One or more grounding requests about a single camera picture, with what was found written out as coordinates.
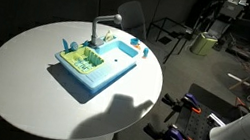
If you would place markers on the tall blue cup orange rim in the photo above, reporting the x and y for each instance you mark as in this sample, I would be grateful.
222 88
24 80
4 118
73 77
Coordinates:
145 53

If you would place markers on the light blue toy sink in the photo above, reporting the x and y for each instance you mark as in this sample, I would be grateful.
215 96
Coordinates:
112 63

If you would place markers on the orange toy saucer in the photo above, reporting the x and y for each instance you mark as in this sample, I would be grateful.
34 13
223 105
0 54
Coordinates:
138 47

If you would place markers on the blue toy mug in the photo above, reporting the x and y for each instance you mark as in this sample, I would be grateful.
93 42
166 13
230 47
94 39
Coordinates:
134 41

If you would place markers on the cream toy soap bottle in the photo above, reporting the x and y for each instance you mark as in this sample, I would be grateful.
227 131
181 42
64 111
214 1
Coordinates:
109 37

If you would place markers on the yellow-green toy dish rack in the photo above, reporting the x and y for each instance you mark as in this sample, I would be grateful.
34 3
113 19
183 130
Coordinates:
81 60

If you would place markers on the small blue toy utensil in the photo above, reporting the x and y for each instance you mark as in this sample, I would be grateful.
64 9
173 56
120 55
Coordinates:
85 43

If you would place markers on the grey toy faucet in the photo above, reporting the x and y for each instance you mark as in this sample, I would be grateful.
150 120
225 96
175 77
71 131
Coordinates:
95 30

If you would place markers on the grey chair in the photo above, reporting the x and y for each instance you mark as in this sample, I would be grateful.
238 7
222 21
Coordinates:
133 17

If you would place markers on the light blue toy plate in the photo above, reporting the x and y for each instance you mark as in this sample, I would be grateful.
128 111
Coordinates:
74 45

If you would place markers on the blue toy spatula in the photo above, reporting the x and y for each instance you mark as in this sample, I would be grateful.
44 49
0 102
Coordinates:
65 45

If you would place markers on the green waste bin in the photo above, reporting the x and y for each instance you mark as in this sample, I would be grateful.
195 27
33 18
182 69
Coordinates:
203 43

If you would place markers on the grey equipment rack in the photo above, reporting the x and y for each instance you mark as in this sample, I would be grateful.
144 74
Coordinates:
230 9

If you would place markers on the short aluminium rail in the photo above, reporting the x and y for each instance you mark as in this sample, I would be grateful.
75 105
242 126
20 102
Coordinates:
216 120

